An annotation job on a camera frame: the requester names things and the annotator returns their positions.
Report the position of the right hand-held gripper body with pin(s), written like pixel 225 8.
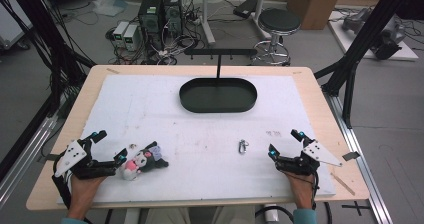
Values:
pixel 316 152

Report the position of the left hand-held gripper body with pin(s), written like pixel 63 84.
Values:
pixel 71 155

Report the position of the black tray with hook rack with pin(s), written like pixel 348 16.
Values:
pixel 218 95

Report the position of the person's left hand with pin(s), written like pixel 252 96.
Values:
pixel 81 192

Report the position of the person's right hand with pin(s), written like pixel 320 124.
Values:
pixel 303 190

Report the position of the black tape piece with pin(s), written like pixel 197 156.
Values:
pixel 351 156
pixel 50 157

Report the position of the thin wooden stick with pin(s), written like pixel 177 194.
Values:
pixel 343 184

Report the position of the black tape cross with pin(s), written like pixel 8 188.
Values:
pixel 356 207

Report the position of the white foam mat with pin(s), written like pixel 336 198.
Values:
pixel 200 170

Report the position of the white power supply unit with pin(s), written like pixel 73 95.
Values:
pixel 120 32
pixel 131 37

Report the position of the white floor board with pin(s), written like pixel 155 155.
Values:
pixel 353 44

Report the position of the black round stool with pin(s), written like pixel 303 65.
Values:
pixel 279 21

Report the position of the large black computer tower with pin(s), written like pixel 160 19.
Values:
pixel 150 20

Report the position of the grey machine part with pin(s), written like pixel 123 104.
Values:
pixel 355 20

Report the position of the black and grey machine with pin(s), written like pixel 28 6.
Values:
pixel 388 40

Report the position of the clear plastic bag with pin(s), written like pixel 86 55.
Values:
pixel 108 4

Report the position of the brown cardboard box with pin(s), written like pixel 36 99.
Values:
pixel 315 4

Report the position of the white table leg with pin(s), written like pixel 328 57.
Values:
pixel 260 4
pixel 207 17

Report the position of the flat black device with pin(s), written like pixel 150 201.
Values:
pixel 245 8

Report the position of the white cabinet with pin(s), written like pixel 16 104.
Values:
pixel 11 20

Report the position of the slim black computer tower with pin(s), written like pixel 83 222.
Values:
pixel 173 12

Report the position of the aluminium rail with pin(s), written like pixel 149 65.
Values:
pixel 366 184
pixel 20 170

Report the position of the black metal frame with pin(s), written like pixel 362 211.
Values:
pixel 36 17
pixel 373 24

